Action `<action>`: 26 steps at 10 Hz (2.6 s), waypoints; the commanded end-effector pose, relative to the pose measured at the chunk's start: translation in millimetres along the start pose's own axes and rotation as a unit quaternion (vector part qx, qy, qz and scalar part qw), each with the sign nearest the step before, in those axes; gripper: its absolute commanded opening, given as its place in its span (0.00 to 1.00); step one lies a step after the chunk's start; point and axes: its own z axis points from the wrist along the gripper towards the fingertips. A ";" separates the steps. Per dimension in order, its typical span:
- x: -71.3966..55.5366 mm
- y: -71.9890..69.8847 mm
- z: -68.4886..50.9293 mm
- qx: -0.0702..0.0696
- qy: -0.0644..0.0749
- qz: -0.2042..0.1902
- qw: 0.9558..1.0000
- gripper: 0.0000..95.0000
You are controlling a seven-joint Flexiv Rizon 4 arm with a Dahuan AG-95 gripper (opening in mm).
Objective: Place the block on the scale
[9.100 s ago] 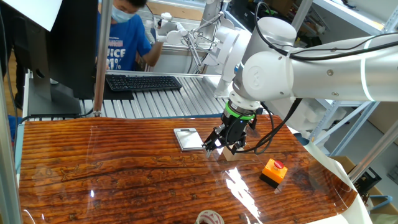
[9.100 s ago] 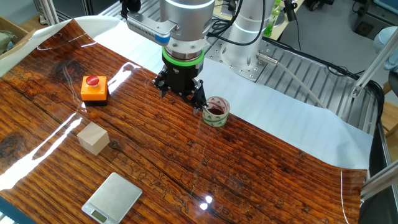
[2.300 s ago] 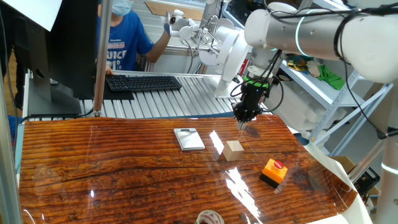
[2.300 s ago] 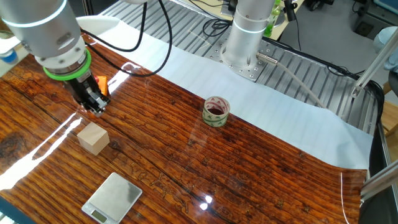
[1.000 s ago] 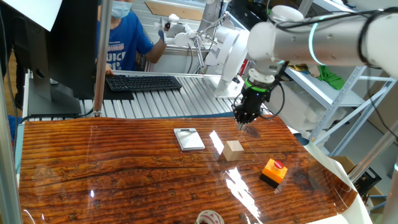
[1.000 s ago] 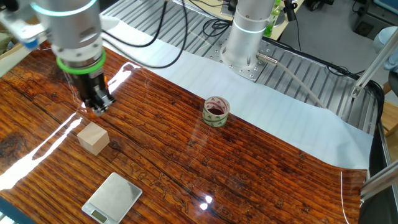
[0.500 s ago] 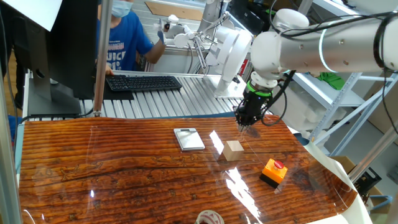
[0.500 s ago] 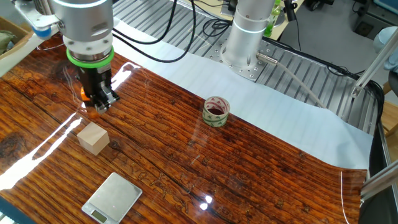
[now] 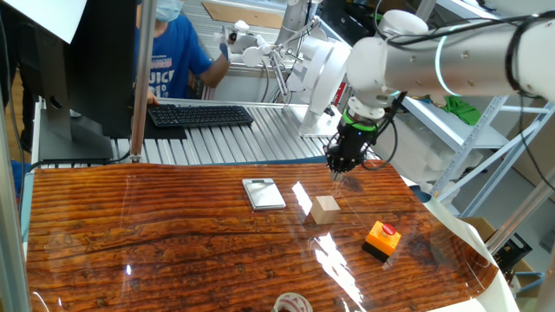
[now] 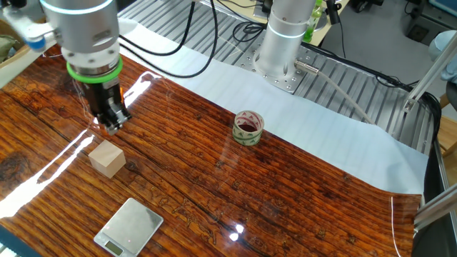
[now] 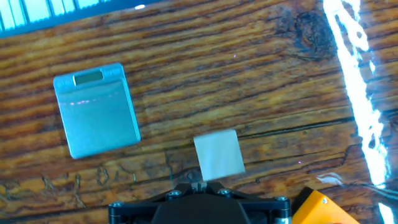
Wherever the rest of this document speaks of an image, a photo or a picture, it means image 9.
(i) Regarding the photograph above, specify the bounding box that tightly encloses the black computer monitor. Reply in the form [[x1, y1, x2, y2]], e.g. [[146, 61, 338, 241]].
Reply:
[[16, 0, 138, 161]]

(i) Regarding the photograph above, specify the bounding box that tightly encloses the white haptic control device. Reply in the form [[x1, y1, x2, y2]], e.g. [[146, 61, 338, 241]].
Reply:
[[225, 16, 352, 138]]

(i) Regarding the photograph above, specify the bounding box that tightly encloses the light wooden block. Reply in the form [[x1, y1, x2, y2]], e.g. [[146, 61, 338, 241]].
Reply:
[[310, 195, 342, 225]]

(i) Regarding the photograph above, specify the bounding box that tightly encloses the silver digital pocket scale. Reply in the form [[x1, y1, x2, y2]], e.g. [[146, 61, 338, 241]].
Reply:
[[241, 178, 287, 212]]

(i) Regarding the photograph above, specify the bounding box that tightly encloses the orange emergency stop button box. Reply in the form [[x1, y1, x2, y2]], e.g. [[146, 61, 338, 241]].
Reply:
[[362, 219, 402, 263]]

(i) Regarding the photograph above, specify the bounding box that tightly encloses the person's left forearm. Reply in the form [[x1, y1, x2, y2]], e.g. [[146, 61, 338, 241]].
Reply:
[[199, 54, 231, 89]]

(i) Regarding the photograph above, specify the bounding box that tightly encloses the wood grain vinyl mat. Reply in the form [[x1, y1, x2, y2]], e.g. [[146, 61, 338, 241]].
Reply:
[[26, 159, 499, 312]]

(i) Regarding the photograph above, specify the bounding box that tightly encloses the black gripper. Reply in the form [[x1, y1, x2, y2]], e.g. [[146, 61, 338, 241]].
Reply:
[[324, 123, 379, 184]]

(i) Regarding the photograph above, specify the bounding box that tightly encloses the green wrist adapter ring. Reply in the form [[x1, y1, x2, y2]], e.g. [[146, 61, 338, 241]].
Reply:
[[341, 108, 379, 133]]

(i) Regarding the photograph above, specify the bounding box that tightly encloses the brown cardboard sheet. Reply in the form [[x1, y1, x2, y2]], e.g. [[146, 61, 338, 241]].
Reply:
[[201, 2, 285, 29]]

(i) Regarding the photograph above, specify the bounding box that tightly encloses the brown cardboard box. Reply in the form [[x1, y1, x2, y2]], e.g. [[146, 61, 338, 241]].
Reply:
[[459, 216, 543, 300]]

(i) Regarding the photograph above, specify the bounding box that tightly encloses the blue plastic handle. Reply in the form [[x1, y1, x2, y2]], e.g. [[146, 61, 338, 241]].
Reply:
[[513, 271, 543, 296]]

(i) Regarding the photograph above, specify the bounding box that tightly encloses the white metal shelf rack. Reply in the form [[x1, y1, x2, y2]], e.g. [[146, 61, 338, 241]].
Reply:
[[401, 0, 555, 218]]

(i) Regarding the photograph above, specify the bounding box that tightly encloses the white foam packaging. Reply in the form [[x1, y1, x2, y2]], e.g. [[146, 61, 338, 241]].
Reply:
[[372, 116, 485, 194]]

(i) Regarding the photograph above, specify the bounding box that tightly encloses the black computer keyboard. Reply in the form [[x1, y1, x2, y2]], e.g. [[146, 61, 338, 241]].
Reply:
[[146, 102, 255, 128]]

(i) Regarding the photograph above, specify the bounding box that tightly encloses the person's left hand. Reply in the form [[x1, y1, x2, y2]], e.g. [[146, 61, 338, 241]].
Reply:
[[218, 24, 232, 62]]

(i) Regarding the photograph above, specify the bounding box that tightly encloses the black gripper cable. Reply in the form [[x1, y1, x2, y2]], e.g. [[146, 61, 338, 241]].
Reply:
[[324, 0, 555, 192]]

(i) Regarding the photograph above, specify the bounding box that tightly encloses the aluminium frame pole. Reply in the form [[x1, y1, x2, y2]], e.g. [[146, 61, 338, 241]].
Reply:
[[485, 166, 555, 255], [129, 0, 158, 164], [0, 103, 31, 312]]

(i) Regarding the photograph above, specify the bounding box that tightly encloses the green cloth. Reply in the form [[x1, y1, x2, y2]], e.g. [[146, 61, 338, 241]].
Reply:
[[441, 94, 482, 127]]

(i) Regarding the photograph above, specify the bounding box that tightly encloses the person in blue shirt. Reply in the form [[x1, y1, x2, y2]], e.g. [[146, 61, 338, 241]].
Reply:
[[134, 0, 231, 100]]

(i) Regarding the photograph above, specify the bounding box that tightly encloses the light blue face mask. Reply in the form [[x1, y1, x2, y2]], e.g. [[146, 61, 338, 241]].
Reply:
[[154, 0, 186, 23]]

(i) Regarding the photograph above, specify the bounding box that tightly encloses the black monitor cable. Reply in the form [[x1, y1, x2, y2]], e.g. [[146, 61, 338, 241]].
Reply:
[[28, 149, 131, 174]]

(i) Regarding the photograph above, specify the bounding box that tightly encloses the patterned tape roll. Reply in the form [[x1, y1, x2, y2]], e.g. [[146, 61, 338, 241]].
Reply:
[[271, 292, 314, 312]]

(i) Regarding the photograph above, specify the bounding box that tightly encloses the black plastic crate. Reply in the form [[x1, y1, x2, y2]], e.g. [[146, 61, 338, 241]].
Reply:
[[493, 232, 533, 272]]

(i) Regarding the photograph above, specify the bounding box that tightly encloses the grey background robot column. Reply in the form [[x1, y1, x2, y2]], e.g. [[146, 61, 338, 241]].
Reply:
[[277, 0, 312, 42]]

